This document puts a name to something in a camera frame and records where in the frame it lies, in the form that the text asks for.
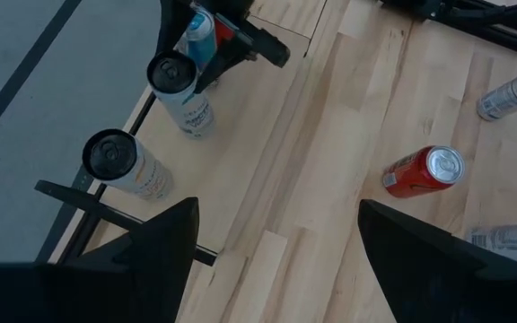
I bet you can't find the wooden shelf black frame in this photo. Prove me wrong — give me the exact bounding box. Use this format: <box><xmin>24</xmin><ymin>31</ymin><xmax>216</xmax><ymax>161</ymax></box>
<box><xmin>33</xmin><ymin>0</ymin><xmax>327</xmax><ymax>266</ymax></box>

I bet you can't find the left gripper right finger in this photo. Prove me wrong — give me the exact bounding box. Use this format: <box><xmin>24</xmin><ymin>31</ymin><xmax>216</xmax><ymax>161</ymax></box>
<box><xmin>357</xmin><ymin>200</ymin><xmax>517</xmax><ymax>323</ymax></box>

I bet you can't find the blue silver Red Bull can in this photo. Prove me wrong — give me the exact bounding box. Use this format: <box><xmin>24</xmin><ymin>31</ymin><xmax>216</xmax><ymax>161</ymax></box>
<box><xmin>175</xmin><ymin>6</ymin><xmax>219</xmax><ymax>75</ymax></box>
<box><xmin>476</xmin><ymin>61</ymin><xmax>517</xmax><ymax>123</ymax></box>

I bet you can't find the Celsius Arctic Vibe can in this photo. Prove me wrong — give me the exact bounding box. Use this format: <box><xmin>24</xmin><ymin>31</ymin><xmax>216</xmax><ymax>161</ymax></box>
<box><xmin>145</xmin><ymin>49</ymin><xmax>217</xmax><ymax>139</ymax></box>

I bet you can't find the red Coca-Cola can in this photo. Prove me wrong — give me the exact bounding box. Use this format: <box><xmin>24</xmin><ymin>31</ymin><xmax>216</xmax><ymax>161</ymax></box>
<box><xmin>381</xmin><ymin>144</ymin><xmax>467</xmax><ymax>199</ymax></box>
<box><xmin>213</xmin><ymin>16</ymin><xmax>238</xmax><ymax>48</ymax></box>

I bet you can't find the black table frame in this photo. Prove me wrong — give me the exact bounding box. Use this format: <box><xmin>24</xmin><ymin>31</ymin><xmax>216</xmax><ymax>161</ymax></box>
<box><xmin>36</xmin><ymin>0</ymin><xmax>517</xmax><ymax>266</ymax></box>

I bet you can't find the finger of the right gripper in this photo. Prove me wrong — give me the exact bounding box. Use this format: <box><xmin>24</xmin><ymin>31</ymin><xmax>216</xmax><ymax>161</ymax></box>
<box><xmin>194</xmin><ymin>12</ymin><xmax>292</xmax><ymax>94</ymax></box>
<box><xmin>157</xmin><ymin>0</ymin><xmax>197</xmax><ymax>54</ymax></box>

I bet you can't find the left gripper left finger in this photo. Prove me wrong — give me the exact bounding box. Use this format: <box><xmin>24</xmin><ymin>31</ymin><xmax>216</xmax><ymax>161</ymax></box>
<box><xmin>0</xmin><ymin>196</ymin><xmax>200</xmax><ymax>323</ymax></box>

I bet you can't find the Celsius Tropical Vibe can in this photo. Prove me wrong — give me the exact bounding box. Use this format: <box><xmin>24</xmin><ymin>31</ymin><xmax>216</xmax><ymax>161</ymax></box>
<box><xmin>81</xmin><ymin>128</ymin><xmax>175</xmax><ymax>201</ymax></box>
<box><xmin>464</xmin><ymin>223</ymin><xmax>517</xmax><ymax>271</ymax></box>

